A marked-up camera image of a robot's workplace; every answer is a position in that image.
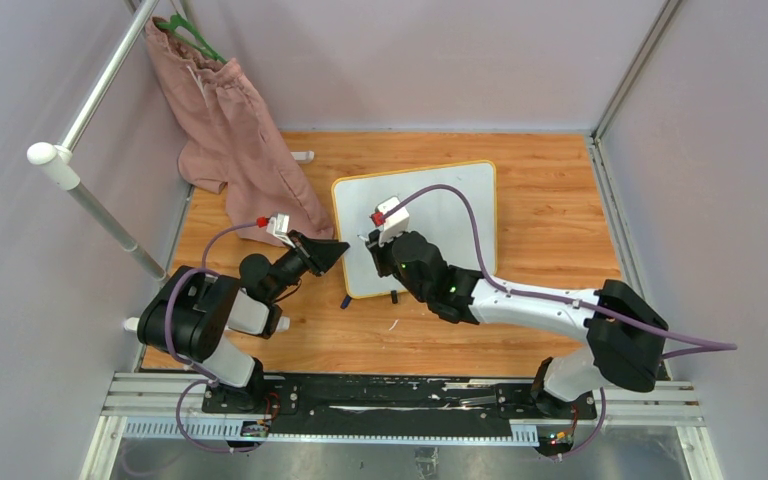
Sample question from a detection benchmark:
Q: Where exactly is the purple cable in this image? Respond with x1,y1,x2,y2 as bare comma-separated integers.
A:
162,220,269,455
371,184,738,458

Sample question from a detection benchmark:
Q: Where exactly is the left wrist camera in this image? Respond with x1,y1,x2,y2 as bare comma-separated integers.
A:
256,213,293,247

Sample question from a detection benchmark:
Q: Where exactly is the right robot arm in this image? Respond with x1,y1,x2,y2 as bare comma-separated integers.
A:
365,231,668,418

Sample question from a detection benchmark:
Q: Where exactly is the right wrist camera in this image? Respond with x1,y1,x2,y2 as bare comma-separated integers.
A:
369,196,409,247

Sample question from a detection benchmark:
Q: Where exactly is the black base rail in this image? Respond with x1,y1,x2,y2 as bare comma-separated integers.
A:
102,370,703,458

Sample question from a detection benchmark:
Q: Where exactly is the metal clothes rack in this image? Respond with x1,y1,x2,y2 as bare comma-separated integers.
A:
25,1,187,337

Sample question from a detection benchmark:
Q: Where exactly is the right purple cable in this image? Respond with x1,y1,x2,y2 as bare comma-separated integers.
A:
371,184,738,458

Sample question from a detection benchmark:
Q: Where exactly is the yellow framed whiteboard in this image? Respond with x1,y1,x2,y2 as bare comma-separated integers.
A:
331,160,498,299

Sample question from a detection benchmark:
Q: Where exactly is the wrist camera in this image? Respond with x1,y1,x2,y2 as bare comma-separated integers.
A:
256,213,293,247
369,196,409,247

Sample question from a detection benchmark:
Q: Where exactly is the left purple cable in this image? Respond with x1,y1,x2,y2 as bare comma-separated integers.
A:
162,220,269,455

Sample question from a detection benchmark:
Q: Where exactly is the green clothes hanger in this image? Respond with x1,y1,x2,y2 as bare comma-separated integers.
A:
154,13,227,64

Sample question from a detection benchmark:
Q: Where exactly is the pink cloth garment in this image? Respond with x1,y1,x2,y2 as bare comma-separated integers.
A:
145,17,334,246

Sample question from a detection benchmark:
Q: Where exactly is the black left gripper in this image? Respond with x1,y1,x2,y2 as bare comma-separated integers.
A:
266,231,349,303

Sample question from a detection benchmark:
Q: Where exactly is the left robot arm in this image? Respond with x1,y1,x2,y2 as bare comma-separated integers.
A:
126,231,350,413

